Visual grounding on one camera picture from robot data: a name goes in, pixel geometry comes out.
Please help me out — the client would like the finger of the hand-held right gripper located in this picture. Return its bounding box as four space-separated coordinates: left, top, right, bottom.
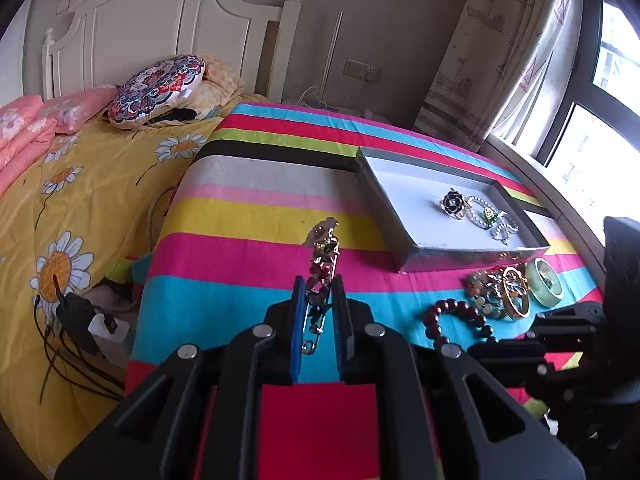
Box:
527 302 606 343
469 337 566 391

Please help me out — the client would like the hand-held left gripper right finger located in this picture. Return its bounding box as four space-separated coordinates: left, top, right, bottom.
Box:
332 275 586 480

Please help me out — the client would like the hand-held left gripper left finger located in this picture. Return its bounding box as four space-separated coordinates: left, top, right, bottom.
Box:
54 276 307 480

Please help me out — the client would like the green jade bangle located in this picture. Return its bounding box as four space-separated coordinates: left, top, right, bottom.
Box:
525 257 563 306

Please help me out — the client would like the multicolour bead bracelet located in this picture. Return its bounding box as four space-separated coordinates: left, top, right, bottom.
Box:
467 267 508 318

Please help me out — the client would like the gold openwork bangle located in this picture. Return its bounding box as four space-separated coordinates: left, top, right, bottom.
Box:
501 265 532 320

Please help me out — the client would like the dark red bead bracelet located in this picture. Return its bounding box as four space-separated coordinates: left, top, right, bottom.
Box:
424 299 496 351

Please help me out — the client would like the grey jewelry box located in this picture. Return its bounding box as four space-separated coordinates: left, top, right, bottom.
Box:
355 146 551 273

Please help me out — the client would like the colourful striped cloth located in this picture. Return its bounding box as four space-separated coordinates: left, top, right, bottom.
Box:
125 101 603 480

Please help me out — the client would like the white window sill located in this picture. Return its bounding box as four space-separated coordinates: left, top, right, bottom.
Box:
480 135 611 281

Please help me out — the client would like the black flower brooch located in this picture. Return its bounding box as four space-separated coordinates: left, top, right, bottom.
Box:
440 189 468 221

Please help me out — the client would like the white plug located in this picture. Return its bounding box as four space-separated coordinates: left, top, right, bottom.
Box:
89 312 131 356

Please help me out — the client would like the yellow daisy bedsheet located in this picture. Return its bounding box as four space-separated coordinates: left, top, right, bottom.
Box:
0 92 271 476

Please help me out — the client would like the yellow pillow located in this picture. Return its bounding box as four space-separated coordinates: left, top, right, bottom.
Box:
192 57 246 121

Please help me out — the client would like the printed curtain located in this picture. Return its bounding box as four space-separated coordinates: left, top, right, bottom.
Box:
412 0 583 153

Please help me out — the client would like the white pole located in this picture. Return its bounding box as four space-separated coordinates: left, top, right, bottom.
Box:
320 10 343 106

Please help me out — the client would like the round patterned cushion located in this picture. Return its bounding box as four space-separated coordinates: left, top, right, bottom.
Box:
108 55 207 126

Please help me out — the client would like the pink folded quilt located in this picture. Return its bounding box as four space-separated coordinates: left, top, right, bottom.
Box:
0 85 118 196

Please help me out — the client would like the white bed headboard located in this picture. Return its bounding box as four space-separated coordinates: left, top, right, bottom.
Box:
42 0 305 103

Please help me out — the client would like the silver crystal bracelet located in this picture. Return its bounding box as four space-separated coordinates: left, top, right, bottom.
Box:
490 215 522 246

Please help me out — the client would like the pearl bracelet with green charm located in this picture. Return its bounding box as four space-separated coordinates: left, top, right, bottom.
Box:
465 196 506 231

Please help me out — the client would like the white cable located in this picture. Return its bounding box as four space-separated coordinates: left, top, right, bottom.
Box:
300 87 331 108

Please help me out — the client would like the black window frame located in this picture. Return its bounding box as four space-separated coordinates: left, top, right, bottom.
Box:
532 0 640 171

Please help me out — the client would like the wall socket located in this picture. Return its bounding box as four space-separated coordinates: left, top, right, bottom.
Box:
344 58 381 83

